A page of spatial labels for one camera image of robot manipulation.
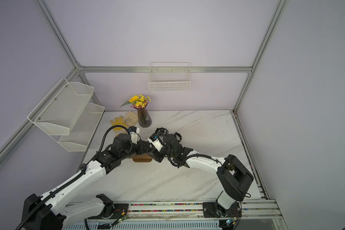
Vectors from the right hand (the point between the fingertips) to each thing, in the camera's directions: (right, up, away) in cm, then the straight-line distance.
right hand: (151, 151), depth 82 cm
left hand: (-2, +4, -2) cm, 5 cm away
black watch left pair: (+4, +11, +22) cm, 25 cm away
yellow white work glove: (-32, +19, +30) cm, 47 cm away
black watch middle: (+16, +8, +17) cm, 25 cm away
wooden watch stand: (-6, -6, +10) cm, 13 cm away
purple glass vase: (-9, +20, +22) cm, 31 cm away
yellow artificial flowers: (-11, +31, +11) cm, 35 cm away
